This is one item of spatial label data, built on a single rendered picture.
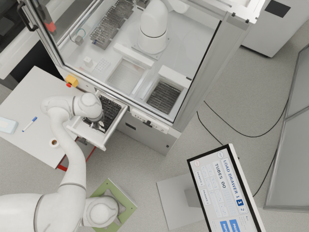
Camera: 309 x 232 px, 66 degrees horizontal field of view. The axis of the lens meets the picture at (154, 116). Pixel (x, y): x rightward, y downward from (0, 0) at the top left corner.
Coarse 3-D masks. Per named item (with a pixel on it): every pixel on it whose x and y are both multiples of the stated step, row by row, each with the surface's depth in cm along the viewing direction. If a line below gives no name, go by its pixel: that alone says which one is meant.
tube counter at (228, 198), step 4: (224, 180) 134; (220, 184) 135; (224, 184) 134; (224, 188) 133; (228, 188) 132; (224, 192) 133; (228, 192) 132; (224, 196) 133; (228, 196) 132; (228, 200) 132; (232, 200) 130; (228, 204) 131; (232, 204) 130; (228, 208) 131; (232, 208) 130; (232, 212) 130; (236, 212) 128
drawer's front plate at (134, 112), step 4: (132, 112) 168; (136, 112) 164; (140, 112) 164; (136, 116) 172; (140, 116) 167; (144, 116) 164; (148, 116) 164; (152, 120) 163; (152, 124) 169; (156, 124) 164; (160, 124) 163; (156, 128) 172; (160, 128) 168; (164, 128) 164; (168, 128) 162; (164, 132) 170
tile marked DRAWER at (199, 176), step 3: (195, 171) 147; (198, 171) 146; (195, 174) 147; (198, 174) 146; (201, 174) 144; (198, 177) 145; (201, 177) 144; (198, 180) 145; (201, 180) 144; (198, 183) 145; (201, 183) 144; (204, 183) 142
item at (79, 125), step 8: (104, 96) 177; (120, 104) 175; (120, 112) 173; (80, 120) 168; (120, 120) 169; (80, 128) 167; (88, 128) 167; (112, 128) 163; (88, 136) 165; (96, 136) 166; (104, 136) 166; (104, 144) 161
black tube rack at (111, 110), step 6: (102, 96) 170; (102, 102) 168; (108, 102) 168; (114, 102) 169; (102, 108) 166; (108, 108) 167; (114, 108) 167; (120, 108) 171; (108, 114) 168; (114, 114) 166; (108, 120) 164; (102, 126) 165; (108, 126) 163; (102, 132) 164
